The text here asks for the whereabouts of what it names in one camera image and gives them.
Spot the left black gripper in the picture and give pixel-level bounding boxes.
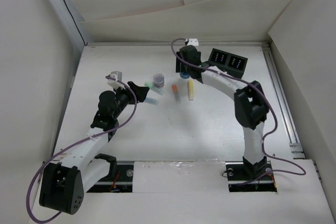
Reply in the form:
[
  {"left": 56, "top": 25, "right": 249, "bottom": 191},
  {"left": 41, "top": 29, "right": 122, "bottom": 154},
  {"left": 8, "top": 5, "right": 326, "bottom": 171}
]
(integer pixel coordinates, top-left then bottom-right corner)
[{"left": 112, "top": 82, "right": 148, "bottom": 119}]

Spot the blue lidded round jar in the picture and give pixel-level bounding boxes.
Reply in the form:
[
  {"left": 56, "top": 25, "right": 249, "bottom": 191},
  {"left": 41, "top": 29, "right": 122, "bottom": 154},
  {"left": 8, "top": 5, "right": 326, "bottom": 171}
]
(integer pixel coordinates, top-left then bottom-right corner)
[{"left": 180, "top": 72, "right": 190, "bottom": 79}]

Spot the clear jar of paper clips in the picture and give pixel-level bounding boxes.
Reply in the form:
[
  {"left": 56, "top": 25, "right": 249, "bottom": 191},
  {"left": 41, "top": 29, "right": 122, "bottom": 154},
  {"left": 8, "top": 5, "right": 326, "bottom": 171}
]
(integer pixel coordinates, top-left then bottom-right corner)
[{"left": 153, "top": 73, "right": 165, "bottom": 88}]

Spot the yellow highlighter pen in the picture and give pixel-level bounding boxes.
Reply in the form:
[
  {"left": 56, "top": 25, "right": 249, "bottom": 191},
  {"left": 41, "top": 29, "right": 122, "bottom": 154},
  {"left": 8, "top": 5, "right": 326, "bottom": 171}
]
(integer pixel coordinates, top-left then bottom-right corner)
[{"left": 187, "top": 80, "right": 194, "bottom": 101}]

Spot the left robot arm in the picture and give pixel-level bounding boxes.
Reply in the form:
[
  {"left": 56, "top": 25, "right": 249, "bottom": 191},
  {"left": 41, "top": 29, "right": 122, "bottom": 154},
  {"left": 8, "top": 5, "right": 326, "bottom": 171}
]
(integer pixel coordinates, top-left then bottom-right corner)
[{"left": 39, "top": 80, "right": 149, "bottom": 215}]

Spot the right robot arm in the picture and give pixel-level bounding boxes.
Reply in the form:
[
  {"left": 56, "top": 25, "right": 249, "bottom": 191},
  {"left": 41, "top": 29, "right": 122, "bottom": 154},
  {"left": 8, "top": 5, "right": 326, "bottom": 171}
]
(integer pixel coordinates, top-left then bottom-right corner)
[{"left": 175, "top": 45, "right": 269, "bottom": 180}]

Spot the blue highlighter pen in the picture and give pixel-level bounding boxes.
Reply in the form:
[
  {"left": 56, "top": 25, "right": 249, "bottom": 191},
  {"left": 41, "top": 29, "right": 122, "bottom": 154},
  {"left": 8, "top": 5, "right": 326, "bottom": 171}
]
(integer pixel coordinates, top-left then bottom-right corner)
[{"left": 144, "top": 98, "right": 159, "bottom": 105}]

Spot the green highlighter pen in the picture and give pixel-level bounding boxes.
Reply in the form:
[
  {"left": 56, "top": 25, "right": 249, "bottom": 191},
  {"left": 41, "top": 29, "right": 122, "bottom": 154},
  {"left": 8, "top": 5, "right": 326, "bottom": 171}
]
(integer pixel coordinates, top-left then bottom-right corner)
[{"left": 145, "top": 82, "right": 164, "bottom": 95}]

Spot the orange highlighter pen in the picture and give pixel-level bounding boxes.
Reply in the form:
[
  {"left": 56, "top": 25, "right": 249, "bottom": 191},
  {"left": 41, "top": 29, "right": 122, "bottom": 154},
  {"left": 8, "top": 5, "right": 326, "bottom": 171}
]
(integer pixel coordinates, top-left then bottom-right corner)
[{"left": 172, "top": 84, "right": 181, "bottom": 104}]

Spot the black two-compartment organizer box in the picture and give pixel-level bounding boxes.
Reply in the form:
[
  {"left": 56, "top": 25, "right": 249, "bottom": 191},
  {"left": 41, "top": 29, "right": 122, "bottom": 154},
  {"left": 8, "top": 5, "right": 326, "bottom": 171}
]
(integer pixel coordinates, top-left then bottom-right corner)
[{"left": 208, "top": 48, "right": 248, "bottom": 79}]

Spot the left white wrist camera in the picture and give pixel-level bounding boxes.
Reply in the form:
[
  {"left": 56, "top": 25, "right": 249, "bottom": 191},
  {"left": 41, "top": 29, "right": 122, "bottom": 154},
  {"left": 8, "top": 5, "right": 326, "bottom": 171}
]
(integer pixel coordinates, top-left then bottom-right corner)
[{"left": 106, "top": 71, "right": 124, "bottom": 89}]

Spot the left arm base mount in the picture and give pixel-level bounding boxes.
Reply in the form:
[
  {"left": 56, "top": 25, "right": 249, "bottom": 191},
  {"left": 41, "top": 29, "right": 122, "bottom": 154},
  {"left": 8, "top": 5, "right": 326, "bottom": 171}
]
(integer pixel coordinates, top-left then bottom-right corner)
[{"left": 88, "top": 162, "right": 134, "bottom": 193}]

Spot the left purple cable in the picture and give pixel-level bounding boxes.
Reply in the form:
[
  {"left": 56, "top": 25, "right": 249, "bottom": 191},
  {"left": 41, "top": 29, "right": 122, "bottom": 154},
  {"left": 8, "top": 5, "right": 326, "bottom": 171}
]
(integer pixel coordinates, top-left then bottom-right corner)
[{"left": 25, "top": 76, "right": 138, "bottom": 223}]

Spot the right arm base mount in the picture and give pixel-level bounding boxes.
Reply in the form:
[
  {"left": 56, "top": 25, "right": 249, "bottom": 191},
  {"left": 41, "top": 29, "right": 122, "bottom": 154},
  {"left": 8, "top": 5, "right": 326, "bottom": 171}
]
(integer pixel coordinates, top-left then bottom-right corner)
[{"left": 222, "top": 162, "right": 277, "bottom": 193}]

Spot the aluminium rail right side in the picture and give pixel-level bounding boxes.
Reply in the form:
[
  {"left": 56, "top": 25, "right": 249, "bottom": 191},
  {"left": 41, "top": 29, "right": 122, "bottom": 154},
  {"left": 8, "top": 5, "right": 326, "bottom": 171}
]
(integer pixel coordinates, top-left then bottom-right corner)
[{"left": 262, "top": 42, "right": 306, "bottom": 159}]

